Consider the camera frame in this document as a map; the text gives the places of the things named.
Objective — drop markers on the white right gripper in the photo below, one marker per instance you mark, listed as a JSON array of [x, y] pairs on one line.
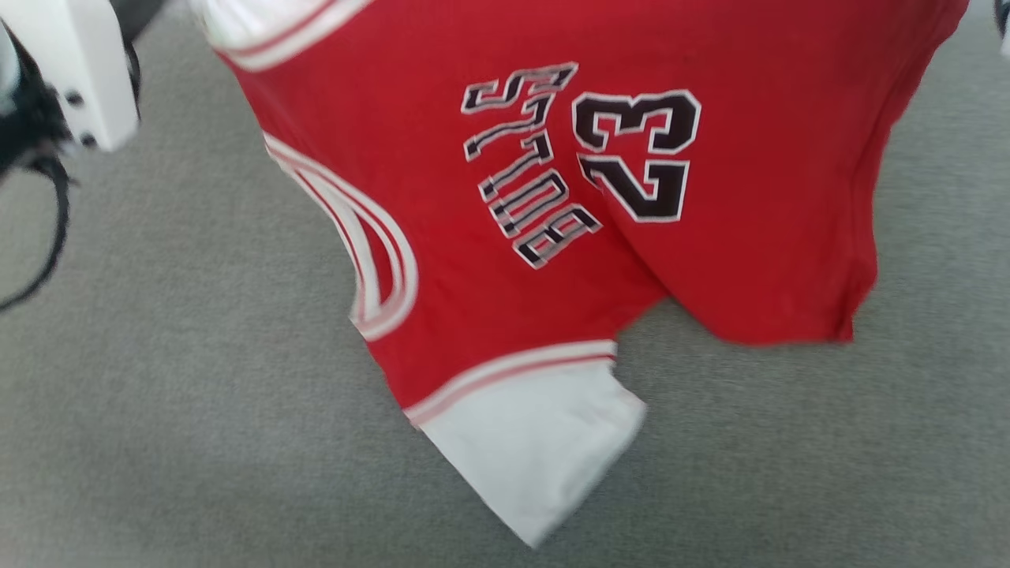
[[1004, 28]]

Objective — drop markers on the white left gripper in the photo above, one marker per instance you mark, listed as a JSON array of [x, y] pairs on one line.
[[79, 63]]

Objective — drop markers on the red basketball jersey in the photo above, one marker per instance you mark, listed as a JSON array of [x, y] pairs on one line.
[[473, 315]]

